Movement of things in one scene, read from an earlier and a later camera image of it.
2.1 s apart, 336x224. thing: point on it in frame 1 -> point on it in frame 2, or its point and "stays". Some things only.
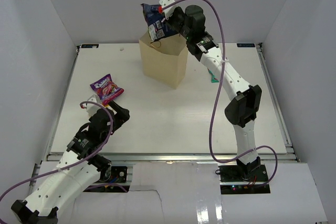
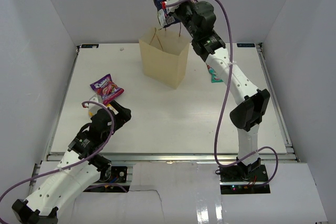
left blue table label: [90, 45] stays
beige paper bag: [164, 60] stays
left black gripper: [121, 116] stays
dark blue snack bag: [156, 23] -> [165, 17]
